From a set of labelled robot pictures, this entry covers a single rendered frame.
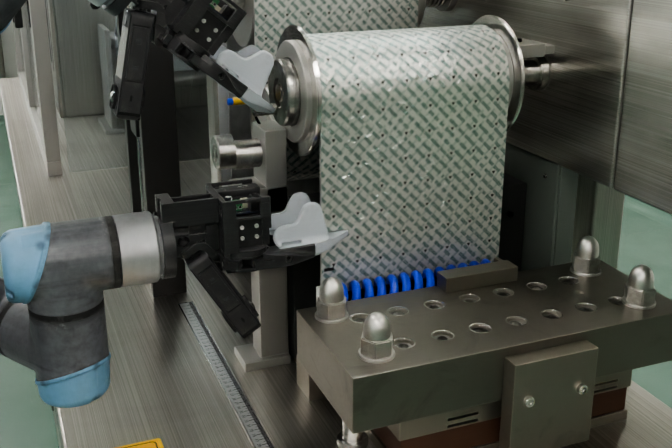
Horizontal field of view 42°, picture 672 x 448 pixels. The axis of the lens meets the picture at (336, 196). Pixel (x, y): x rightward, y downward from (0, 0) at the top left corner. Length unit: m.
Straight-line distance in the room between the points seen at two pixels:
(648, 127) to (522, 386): 0.31
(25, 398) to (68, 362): 2.01
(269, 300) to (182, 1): 0.38
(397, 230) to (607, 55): 0.31
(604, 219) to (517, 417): 0.52
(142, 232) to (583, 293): 0.50
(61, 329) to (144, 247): 0.11
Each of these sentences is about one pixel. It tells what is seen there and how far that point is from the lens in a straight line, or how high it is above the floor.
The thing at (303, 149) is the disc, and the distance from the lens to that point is 0.99.
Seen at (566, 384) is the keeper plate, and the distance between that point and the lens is 0.94.
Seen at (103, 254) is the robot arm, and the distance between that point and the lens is 0.89.
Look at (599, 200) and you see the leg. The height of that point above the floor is 1.04.
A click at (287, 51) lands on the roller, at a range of 0.99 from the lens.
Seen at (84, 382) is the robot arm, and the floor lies 0.99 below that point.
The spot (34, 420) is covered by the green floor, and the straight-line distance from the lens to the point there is 2.83.
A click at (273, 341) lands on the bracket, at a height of 0.93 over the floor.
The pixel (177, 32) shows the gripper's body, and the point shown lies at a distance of 0.92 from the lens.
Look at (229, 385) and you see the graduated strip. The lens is 1.09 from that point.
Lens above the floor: 1.45
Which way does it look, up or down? 18 degrees down
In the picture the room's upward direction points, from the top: straight up
